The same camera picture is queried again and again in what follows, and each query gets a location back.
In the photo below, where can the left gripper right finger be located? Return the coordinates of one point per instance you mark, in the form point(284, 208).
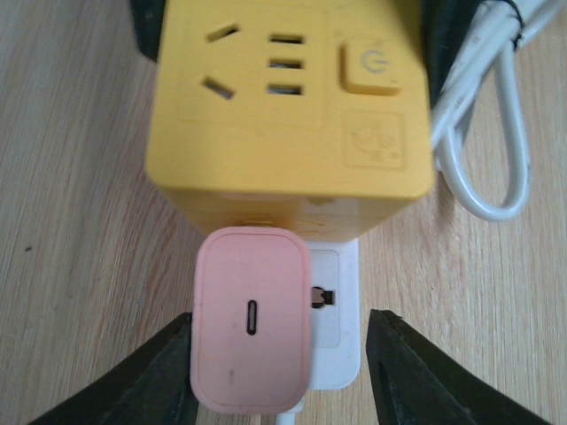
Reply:
point(414, 382)

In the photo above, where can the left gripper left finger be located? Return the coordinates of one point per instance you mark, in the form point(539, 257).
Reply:
point(150, 386)

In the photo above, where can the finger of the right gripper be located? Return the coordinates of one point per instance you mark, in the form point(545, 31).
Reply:
point(444, 25)
point(147, 16)

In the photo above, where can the white power strip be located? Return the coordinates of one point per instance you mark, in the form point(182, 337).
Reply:
point(336, 322)

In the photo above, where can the pink plug adapter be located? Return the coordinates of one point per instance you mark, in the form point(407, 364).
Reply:
point(251, 344)

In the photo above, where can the yellow cube adapter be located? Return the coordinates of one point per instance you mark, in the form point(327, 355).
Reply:
point(312, 116)

